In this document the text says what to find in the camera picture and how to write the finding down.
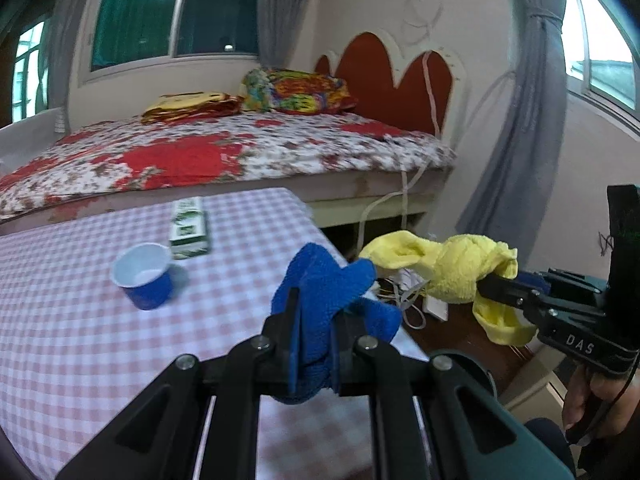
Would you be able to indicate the bed frame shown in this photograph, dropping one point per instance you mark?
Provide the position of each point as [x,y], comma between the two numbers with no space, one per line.
[350,186]

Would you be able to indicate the blue paper cup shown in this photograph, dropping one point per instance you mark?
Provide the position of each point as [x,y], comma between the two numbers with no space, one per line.
[150,290]

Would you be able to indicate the red heart-shaped headboard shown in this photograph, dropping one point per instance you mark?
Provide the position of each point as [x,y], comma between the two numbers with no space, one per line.
[370,75]

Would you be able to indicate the green and white box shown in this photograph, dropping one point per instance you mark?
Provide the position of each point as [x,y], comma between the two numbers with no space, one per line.
[187,227]

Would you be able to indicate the colourful patterned pillow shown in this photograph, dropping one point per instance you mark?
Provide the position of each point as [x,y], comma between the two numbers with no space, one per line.
[295,91]

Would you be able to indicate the large white-framed window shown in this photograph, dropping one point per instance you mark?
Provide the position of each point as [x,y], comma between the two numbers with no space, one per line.
[135,25]

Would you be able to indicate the narrow side window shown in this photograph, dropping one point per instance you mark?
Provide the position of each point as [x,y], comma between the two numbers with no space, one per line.
[27,65]

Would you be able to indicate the folded yellow red blanket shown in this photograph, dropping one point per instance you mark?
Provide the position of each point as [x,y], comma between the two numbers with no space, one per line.
[190,106]

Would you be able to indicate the person's right hand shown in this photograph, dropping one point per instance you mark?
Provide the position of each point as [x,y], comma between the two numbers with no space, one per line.
[580,400]

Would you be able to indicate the white bedside furniture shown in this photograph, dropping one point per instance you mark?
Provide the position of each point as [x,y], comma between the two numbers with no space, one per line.
[25,140]

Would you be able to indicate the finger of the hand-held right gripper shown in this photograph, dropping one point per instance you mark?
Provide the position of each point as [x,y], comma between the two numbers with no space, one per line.
[565,282]
[505,292]

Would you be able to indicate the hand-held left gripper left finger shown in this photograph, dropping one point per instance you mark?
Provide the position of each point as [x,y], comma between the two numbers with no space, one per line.
[295,345]

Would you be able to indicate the blue cloth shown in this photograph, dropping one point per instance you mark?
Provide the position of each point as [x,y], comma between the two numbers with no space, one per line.
[330,280]

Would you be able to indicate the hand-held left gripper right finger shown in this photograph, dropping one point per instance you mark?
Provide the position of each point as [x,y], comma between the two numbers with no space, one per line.
[335,372]

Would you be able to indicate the bed with floral cover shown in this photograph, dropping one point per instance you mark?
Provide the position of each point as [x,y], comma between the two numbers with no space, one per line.
[175,155]

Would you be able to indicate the tied grey curtain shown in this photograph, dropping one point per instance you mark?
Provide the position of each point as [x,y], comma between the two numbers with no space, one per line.
[520,125]

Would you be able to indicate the yellow cloth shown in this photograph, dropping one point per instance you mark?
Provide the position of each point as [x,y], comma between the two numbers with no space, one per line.
[455,265]

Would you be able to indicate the bright window beside curtain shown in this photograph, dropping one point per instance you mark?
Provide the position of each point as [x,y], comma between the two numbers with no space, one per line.
[605,65]

